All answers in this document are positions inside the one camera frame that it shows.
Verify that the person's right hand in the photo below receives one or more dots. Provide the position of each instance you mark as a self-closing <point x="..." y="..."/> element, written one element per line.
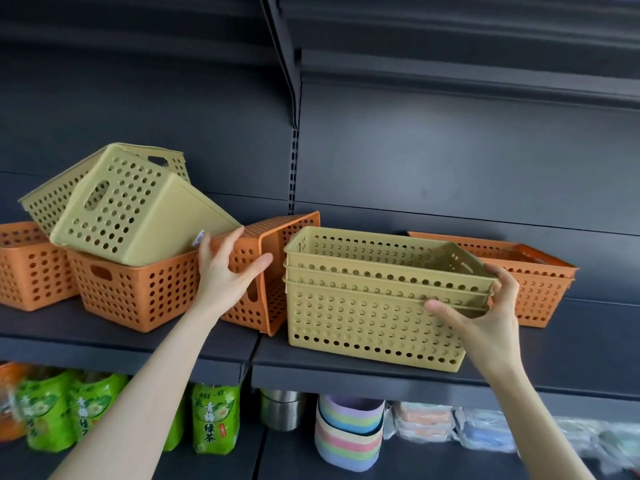
<point x="492" y="334"/>

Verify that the person's left hand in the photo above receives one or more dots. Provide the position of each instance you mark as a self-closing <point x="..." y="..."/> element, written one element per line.
<point x="217" y="282"/>

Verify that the person's left thumb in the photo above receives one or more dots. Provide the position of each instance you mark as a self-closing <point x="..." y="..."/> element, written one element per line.
<point x="255" y="269"/>

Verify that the person's right thumb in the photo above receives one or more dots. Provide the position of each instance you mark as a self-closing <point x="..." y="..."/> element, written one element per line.
<point x="450" y="313"/>

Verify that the orange square perforated basket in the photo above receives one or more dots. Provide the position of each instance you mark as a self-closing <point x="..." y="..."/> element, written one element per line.
<point x="27" y="287"/>
<point x="268" y="307"/>
<point x="135" y="314"/>

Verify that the green long perforated basket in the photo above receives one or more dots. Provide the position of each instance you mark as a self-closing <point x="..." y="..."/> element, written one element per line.
<point x="375" y="267"/>
<point x="350" y="278"/>
<point x="360" y="339"/>

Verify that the person's right forearm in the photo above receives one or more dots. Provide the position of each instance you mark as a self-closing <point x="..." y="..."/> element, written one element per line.
<point x="535" y="424"/>

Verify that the person's left forearm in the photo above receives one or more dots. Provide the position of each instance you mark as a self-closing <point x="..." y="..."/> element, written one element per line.
<point x="145" y="394"/>

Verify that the orange long perforated basket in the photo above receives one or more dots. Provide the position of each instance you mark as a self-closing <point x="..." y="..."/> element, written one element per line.
<point x="552" y="268"/>
<point x="542" y="314"/>

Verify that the green square perforated basket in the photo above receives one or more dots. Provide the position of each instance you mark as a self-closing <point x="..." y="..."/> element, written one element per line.
<point x="42" y="207"/>
<point x="160" y="224"/>

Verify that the dark slotted shelf upright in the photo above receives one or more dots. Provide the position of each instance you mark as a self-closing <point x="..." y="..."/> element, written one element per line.
<point x="293" y="169"/>

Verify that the pink items clear packet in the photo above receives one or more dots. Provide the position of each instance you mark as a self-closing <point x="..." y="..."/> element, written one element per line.
<point x="425" y="422"/>

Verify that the blue items clear packet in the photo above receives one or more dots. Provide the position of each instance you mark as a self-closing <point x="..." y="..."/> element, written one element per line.
<point x="485" y="432"/>

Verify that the dark metal shelf board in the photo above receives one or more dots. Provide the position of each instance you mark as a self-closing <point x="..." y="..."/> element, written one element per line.
<point x="100" y="347"/>
<point x="575" y="354"/>

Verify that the stainless steel cup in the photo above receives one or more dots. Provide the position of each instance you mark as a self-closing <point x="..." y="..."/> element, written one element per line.
<point x="280" y="412"/>

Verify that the green tea bottle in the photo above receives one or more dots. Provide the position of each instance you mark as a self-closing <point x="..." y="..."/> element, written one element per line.
<point x="45" y="414"/>
<point x="175" y="427"/>
<point x="95" y="404"/>
<point x="215" y="419"/>

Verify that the stack of pastel bowls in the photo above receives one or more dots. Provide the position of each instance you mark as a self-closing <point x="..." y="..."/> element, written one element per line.
<point x="347" y="439"/>

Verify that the pale items clear packet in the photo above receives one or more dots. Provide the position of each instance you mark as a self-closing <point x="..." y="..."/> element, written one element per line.
<point x="605" y="444"/>

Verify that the dark metal shelf bracket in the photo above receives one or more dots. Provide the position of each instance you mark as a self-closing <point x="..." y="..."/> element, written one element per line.
<point x="285" y="59"/>

